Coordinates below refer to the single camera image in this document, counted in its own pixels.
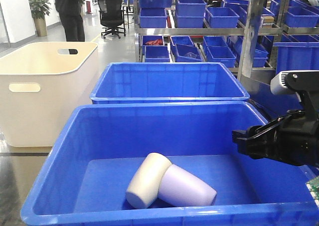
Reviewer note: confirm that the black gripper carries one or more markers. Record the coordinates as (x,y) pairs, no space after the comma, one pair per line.
(292,139)

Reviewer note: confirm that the lavender plastic cup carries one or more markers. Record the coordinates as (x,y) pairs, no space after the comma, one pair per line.
(180,188)

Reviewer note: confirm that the cream plastic cup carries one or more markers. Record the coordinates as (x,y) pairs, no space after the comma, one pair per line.
(143,188)

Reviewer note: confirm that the blue bin right side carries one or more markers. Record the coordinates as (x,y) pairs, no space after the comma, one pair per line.
(297,56)

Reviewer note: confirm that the large blue bin rear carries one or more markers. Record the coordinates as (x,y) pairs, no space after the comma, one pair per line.
(129,82)

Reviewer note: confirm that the large blue bin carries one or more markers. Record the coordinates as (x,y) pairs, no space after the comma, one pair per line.
(129,82)
(84,179)

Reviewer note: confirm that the large blue bin front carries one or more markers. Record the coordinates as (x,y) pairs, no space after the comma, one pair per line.
(84,179)

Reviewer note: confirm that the black office chair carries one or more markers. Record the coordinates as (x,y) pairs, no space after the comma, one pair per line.
(111,17)

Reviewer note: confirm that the cream plastic tub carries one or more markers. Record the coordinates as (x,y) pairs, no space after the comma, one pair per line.
(40,85)

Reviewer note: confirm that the person in black clothes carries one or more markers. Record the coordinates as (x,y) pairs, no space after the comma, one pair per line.
(71,19)

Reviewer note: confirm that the potted plant gold pot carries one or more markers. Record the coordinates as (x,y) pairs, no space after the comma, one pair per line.
(39,10)

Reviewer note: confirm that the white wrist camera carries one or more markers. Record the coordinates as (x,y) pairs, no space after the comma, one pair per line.
(289,82)

